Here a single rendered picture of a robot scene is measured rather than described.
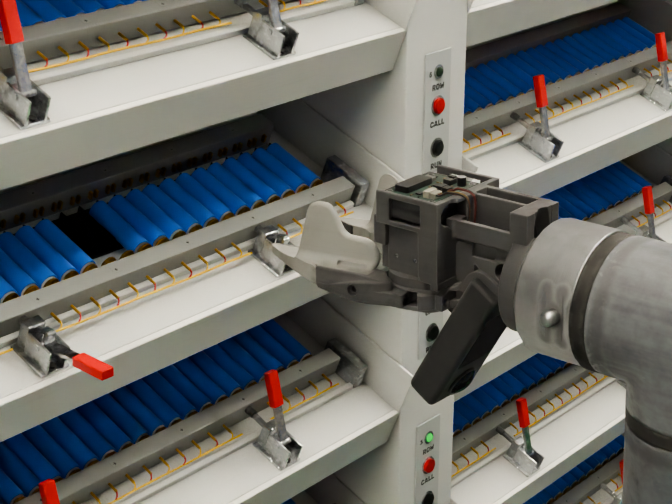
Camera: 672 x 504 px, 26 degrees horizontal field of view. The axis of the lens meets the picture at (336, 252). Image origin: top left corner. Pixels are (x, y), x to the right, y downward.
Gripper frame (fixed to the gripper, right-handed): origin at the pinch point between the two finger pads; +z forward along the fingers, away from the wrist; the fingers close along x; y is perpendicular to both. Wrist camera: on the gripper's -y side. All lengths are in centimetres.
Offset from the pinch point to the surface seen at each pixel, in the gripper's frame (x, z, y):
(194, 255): -6.6, 20.8, -7.7
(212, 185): -14.8, 26.8, -4.6
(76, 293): 6.9, 20.4, -6.7
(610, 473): -87, 24, -66
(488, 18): -44.1, 16.3, 7.4
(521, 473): -56, 19, -51
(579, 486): -80, 25, -66
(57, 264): 5.7, 24.3, -5.5
